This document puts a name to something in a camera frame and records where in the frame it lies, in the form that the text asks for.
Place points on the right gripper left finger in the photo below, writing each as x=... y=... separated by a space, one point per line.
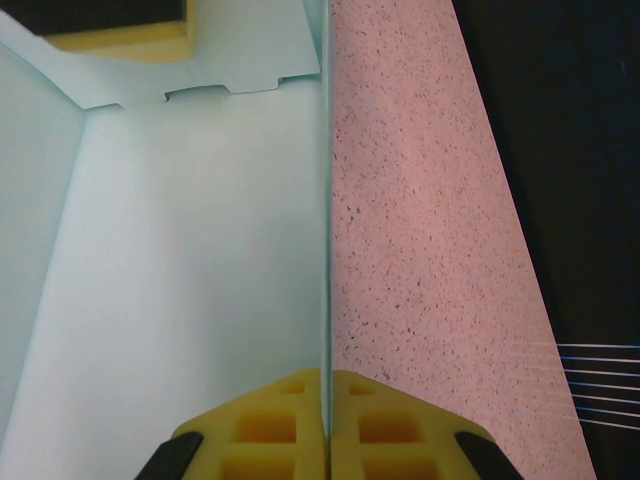
x=260 y=435

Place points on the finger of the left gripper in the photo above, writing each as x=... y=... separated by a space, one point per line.
x=115 y=30

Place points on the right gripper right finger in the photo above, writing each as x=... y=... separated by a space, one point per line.
x=400 y=435

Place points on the light blue paper box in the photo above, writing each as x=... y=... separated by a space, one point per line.
x=175 y=250

